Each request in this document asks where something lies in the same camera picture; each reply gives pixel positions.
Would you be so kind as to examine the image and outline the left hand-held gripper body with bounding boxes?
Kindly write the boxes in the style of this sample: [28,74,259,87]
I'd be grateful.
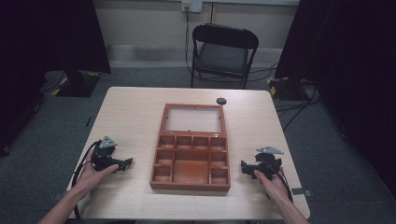
[91,135,126,172]

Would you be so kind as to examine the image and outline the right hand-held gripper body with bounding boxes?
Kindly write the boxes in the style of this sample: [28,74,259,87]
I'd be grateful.
[248,146,285,182]

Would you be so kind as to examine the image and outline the person's right hand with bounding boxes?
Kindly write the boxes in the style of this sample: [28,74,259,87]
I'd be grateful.
[253,169,292,205]

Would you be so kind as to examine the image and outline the person's left hand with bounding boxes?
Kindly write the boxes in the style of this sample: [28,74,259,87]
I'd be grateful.
[72,151,120,201]

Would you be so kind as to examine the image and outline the grey table clamp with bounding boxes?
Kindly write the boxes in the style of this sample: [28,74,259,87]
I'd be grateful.
[291,188,313,198]

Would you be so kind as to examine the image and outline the brown wooden organizer tray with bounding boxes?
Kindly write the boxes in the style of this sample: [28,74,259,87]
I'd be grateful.
[149,103,232,192]

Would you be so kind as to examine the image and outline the stand base with striped tape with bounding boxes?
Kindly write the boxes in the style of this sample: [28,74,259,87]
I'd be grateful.
[51,70,102,98]
[266,76,311,102]

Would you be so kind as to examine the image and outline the black folding chair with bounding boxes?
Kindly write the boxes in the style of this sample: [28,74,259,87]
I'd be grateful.
[190,22,260,91]

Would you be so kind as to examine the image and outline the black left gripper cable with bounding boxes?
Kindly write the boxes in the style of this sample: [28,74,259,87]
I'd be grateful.
[71,140,103,219]

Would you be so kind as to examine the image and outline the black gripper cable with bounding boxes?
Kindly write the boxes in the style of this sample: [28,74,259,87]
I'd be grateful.
[276,167,294,203]
[71,140,103,219]

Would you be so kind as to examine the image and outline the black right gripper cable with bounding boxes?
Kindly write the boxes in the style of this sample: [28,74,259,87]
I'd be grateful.
[276,167,294,203]

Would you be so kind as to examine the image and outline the black floor cables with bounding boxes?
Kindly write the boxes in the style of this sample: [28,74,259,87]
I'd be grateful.
[248,63,323,133]

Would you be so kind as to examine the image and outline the black wall outlet cable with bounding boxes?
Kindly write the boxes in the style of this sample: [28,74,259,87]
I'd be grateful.
[184,6,193,75]

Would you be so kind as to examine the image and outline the white wall outlet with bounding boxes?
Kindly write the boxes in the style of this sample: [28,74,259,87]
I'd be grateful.
[181,0,204,14]

